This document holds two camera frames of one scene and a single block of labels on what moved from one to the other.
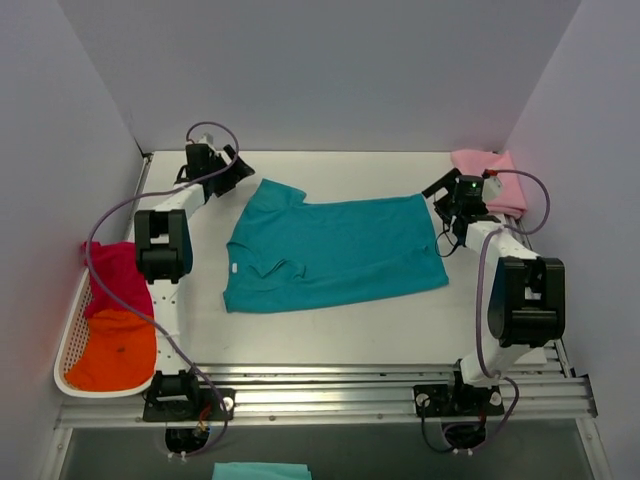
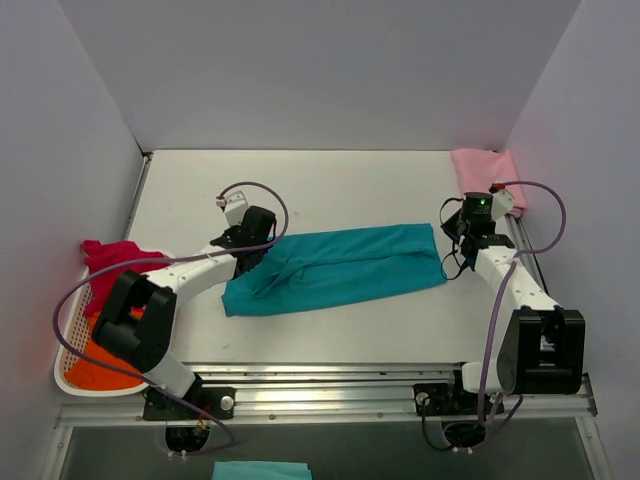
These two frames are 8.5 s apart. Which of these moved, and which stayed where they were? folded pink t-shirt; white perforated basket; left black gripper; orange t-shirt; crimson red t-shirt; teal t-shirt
Moved: left black gripper; teal t-shirt
Stayed: crimson red t-shirt; folded pink t-shirt; white perforated basket; orange t-shirt
